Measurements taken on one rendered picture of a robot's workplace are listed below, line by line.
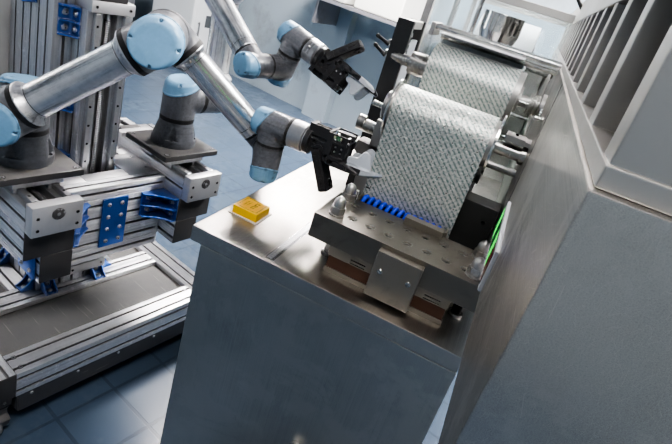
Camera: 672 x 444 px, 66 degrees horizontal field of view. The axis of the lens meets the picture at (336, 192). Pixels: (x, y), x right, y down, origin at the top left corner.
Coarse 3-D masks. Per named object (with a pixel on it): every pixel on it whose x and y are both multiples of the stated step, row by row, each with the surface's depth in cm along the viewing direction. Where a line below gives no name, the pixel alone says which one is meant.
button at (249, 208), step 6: (246, 198) 133; (234, 204) 128; (240, 204) 129; (246, 204) 130; (252, 204) 131; (258, 204) 132; (264, 204) 133; (234, 210) 129; (240, 210) 128; (246, 210) 127; (252, 210) 128; (258, 210) 129; (264, 210) 130; (246, 216) 128; (252, 216) 127; (258, 216) 128; (264, 216) 131
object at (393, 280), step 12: (384, 252) 107; (384, 264) 107; (396, 264) 106; (408, 264) 105; (372, 276) 109; (384, 276) 108; (396, 276) 107; (408, 276) 106; (420, 276) 105; (372, 288) 110; (384, 288) 109; (396, 288) 108; (408, 288) 107; (384, 300) 110; (396, 300) 109; (408, 300) 108
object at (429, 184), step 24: (384, 144) 123; (408, 144) 121; (384, 168) 125; (408, 168) 123; (432, 168) 120; (456, 168) 118; (384, 192) 127; (408, 192) 124; (432, 192) 122; (456, 192) 120; (432, 216) 124; (456, 216) 121
